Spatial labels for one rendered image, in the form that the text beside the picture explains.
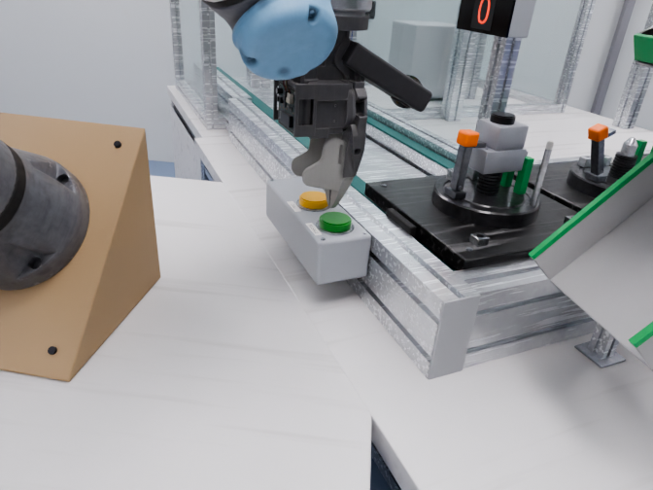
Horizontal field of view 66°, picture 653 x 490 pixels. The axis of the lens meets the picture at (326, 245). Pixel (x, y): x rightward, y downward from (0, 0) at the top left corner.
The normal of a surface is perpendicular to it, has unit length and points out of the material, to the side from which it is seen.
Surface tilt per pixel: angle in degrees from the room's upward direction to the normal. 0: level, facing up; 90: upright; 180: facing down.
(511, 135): 90
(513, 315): 90
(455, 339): 90
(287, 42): 129
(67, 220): 76
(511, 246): 0
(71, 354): 44
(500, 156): 90
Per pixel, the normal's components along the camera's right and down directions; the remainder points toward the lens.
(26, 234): 0.77, 0.39
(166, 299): 0.07, -0.88
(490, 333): 0.40, 0.46
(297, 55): 0.29, 0.91
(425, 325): -0.92, 0.13
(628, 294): -0.64, -0.58
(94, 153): -0.07, -0.31
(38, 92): -0.10, 0.47
